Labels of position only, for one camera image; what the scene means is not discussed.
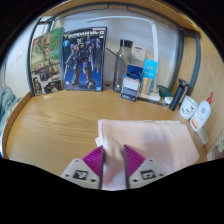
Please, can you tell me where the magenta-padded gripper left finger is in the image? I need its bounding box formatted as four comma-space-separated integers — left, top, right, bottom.
60, 145, 106, 191

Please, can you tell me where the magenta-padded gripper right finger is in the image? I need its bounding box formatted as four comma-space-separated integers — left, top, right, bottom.
122, 144, 167, 191

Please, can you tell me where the pale pink towel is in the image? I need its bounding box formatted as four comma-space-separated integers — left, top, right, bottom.
94, 118, 200, 192

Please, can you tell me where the small clear plastic container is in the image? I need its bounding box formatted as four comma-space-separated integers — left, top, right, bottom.
194, 127, 210, 148

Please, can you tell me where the white mug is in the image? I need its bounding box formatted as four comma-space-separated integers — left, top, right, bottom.
179, 95, 200, 120

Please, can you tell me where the small dark blue box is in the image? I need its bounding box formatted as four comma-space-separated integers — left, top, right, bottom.
120, 63, 144, 102

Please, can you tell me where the white red-pump lotion bottle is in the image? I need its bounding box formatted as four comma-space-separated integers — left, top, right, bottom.
189, 92, 214, 133

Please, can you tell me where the black drink bottle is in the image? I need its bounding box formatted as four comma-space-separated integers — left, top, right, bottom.
168, 78, 190, 112

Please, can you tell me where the tall light blue box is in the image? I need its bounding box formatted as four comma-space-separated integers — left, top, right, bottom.
139, 58, 159, 97

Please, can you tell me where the clear glass bottle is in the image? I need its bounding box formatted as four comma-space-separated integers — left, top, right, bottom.
113, 39, 134, 94

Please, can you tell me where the bed with blue-green bedding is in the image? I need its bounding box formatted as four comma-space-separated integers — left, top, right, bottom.
0, 86, 22, 135

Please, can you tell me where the blue robot model box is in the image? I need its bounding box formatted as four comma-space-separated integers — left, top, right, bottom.
61, 27, 108, 92

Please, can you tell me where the green figure toy box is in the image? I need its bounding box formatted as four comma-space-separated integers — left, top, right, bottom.
29, 27, 65, 97

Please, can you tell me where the white desk lamp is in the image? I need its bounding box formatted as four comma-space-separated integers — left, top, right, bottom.
84, 14, 168, 105

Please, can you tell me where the white wall socket box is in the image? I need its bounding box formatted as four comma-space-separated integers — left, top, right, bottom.
131, 44, 147, 63

